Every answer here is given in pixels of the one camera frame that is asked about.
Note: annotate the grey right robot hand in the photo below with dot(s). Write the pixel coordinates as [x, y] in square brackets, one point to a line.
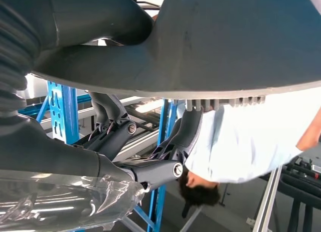
[50, 150]

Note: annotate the blue metal shelf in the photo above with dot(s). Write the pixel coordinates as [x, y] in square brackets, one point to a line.
[62, 111]

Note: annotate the person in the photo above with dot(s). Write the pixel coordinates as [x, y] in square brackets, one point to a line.
[238, 147]

